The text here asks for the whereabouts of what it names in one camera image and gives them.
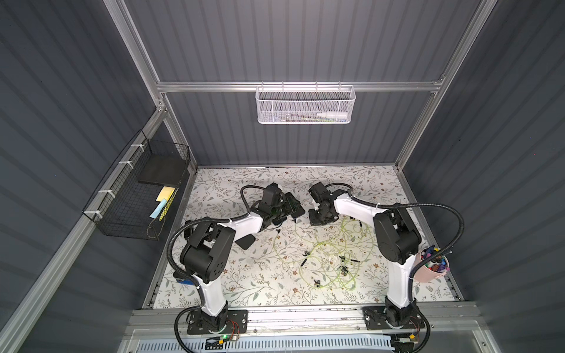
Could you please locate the yellow sticky notes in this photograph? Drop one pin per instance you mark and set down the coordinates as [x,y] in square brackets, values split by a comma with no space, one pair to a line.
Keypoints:
[165,194]

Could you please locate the pink cup of pens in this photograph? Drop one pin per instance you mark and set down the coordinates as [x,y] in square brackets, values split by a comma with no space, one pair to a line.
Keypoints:
[437,267]

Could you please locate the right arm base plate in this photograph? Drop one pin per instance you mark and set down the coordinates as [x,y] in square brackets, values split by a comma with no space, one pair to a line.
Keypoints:
[391,317]

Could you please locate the black notebook in basket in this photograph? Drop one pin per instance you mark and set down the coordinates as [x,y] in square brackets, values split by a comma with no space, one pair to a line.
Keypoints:
[162,170]

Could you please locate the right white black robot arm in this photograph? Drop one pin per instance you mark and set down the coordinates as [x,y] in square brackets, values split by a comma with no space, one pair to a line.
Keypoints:
[397,237]

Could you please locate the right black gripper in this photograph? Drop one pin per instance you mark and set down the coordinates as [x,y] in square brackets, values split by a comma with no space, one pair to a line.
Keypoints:
[321,212]

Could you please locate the green wired earphones tangle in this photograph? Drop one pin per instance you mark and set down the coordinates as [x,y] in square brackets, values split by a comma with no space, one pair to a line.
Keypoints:
[332,257]

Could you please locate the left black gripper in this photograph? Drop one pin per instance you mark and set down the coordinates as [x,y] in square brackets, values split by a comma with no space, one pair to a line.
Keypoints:
[290,207]

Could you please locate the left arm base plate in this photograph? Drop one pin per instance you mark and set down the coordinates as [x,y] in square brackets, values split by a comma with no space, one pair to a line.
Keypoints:
[228,321]

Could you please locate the white wire mesh basket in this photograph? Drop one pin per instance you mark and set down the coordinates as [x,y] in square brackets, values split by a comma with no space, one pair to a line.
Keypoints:
[299,104]

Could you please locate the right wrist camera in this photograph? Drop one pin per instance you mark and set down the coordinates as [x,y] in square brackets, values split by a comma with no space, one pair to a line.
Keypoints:
[319,192]

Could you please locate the black wire wall basket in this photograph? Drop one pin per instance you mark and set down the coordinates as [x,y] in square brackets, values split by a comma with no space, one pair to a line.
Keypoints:
[122,207]

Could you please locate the blue stapler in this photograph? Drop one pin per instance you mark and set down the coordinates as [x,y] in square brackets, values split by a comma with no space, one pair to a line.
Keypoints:
[182,279]

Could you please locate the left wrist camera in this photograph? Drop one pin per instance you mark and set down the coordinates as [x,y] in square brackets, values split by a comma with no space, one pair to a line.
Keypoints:
[273,195]

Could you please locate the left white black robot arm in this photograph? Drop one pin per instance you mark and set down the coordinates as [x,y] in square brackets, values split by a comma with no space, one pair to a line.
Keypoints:
[200,249]

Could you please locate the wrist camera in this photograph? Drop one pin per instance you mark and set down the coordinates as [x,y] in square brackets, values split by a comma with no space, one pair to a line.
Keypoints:
[273,195]
[319,192]

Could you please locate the black phone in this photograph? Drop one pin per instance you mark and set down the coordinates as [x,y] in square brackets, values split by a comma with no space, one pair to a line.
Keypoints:
[293,206]
[246,241]

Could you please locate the white marker in basket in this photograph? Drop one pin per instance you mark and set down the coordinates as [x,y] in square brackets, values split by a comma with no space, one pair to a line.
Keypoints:
[333,116]

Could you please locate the floral table mat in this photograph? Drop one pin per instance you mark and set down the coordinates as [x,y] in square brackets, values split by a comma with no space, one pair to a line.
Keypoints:
[254,277]

